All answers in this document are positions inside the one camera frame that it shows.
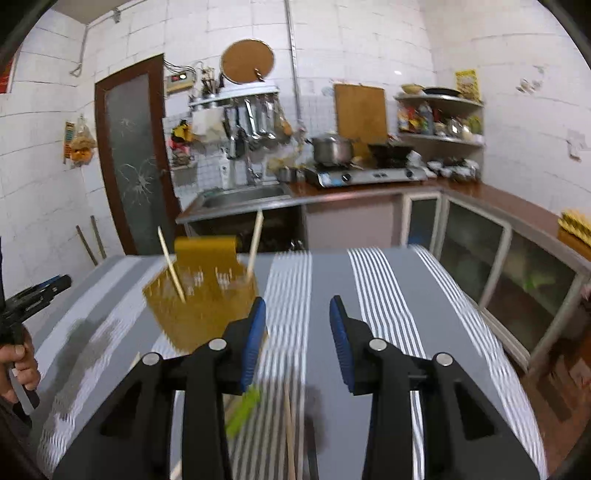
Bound row of hanging steel ladles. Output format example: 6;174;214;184
224;97;294;160

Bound round wooden lid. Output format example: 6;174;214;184
220;39;277;86

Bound person's left hand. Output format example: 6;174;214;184
0;329;41;403

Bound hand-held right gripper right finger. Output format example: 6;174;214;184
329;295;541;480

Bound stainless steel sink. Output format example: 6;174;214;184
175;182;306;227

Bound steel corner shelf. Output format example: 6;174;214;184
394;92;485;182

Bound steel cutlery cup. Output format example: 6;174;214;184
201;67;225;100

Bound row of sauce bottles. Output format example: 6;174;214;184
398;102;484;142

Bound steel cooking pot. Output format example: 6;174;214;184
310;134;357;165

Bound wire wall basket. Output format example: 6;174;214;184
168;120;197;169

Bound yellow wall poster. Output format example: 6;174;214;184
455;69;481;102

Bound wall control box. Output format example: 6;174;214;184
165;71;197;96

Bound black wok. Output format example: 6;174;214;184
367;142;416;168

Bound wooden cutting board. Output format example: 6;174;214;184
334;83;389;144

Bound steel kitchen faucet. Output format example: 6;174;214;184
244;148;265;186

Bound steel gas stove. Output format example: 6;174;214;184
302;164;430;189

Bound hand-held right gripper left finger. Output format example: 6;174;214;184
53;296;269;480

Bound brown frosted glass door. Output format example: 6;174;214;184
95;53;184;256

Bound wooden stick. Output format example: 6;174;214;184
76;226;99;267
90;216;107;260

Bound grey wall pipe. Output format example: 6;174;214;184
69;0;304;131

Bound hanging plastic snack bag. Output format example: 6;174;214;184
64;115;97;168

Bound wooden chopstick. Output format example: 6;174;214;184
283;383;297;480
246;210;264;280
157;226;187;304

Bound steel wall utensil rack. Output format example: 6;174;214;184
189;85;282;110

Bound yellow egg tray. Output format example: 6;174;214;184
557;209;591;246

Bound grey striped tablecloth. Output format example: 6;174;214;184
34;244;550;480

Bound group of small bowls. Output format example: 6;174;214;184
427;158;481;182

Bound green handled utensil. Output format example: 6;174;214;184
225;387;262;437

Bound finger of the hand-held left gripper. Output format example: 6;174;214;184
8;274;73;308

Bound white hanging cloth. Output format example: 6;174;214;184
191;108;225;144

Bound kitchen counter cabinet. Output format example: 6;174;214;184
305;182;591;376

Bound mustard yellow cloth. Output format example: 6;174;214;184
142;235;260;352

